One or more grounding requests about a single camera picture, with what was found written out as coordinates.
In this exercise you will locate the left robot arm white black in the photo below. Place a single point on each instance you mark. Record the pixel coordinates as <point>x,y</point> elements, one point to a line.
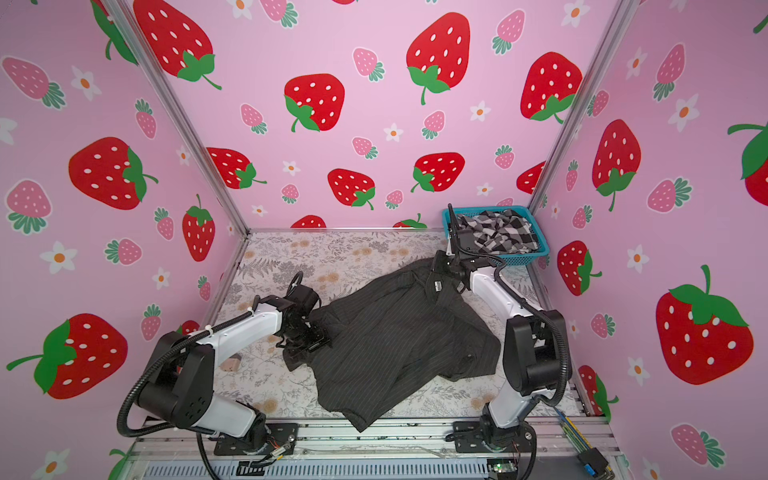
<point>176,389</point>

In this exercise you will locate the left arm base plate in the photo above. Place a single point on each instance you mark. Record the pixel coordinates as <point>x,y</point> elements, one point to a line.
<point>261,440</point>

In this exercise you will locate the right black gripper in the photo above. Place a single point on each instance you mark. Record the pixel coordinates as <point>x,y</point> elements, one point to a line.
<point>438,263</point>

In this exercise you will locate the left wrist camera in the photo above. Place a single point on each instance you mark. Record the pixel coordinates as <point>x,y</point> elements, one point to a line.
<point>305,298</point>

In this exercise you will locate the small wooden block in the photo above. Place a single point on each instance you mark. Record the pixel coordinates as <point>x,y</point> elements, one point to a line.
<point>231,364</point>

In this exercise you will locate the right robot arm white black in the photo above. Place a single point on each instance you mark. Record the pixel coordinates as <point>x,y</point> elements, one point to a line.
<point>535,353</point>

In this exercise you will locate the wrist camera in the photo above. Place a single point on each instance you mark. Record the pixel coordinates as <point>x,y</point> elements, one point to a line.
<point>305,298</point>
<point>463,242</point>

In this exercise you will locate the teal plastic basket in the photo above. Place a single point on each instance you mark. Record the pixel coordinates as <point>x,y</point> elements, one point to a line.
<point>449,222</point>

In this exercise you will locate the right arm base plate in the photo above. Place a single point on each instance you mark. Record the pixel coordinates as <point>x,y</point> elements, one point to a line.
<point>479,436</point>

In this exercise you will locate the black white checkered shirt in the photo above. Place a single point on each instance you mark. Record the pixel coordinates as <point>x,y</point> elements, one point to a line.
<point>501,232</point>

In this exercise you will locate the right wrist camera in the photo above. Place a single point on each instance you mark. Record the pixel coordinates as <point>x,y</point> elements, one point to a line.
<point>463,242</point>

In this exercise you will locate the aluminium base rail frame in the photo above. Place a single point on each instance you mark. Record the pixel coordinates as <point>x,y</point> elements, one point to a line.
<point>394,448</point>

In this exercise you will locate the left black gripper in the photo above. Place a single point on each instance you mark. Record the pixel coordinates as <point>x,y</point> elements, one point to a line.
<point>322,340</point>

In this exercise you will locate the dark grey pinstriped shirt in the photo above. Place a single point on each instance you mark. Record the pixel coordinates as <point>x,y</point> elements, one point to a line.
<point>392,337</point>

